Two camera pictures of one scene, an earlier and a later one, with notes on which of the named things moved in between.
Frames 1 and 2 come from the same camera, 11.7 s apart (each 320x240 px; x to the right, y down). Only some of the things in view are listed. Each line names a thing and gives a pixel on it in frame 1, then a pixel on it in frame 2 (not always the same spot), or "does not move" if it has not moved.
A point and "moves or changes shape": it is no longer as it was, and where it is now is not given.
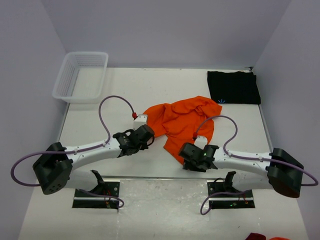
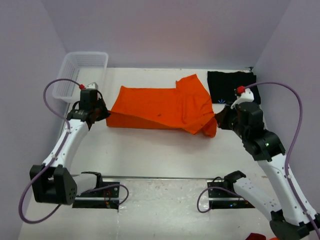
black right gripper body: [193, 165] to [238, 127]
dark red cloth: [256, 236] does not move
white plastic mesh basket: [81, 78] does not move
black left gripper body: [141, 147] to [99, 102]
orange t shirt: [180, 120] moves or changes shape
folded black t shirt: [233, 87] does not move
